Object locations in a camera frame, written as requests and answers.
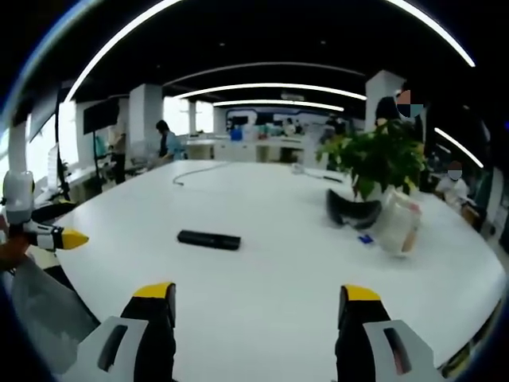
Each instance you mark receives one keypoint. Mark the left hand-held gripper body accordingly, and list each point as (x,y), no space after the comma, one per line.
(18,195)

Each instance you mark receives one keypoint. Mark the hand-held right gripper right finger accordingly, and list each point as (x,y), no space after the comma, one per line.
(364,318)

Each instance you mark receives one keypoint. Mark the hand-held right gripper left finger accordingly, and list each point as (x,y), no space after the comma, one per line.
(147,318)

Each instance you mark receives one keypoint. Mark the black remote control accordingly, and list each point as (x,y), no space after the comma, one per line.
(208,239)

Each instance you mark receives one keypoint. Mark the person's left hand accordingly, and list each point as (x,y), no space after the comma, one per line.
(11,254)

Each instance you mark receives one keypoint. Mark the grey trousers leg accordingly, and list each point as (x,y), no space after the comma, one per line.
(40,310)

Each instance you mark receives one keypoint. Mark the small blue card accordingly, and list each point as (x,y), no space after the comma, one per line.
(365,239)

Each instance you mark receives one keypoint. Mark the clear plastic bag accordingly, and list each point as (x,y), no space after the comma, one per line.
(397,227)

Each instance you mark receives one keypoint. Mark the black headset goggles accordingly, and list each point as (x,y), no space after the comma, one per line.
(352,215)

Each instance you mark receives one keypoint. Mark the green potted plant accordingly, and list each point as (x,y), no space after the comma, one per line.
(378,159)

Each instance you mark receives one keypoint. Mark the small white object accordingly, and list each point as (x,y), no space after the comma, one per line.
(299,168)

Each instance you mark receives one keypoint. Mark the white counter desk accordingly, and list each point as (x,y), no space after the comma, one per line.
(246,147)

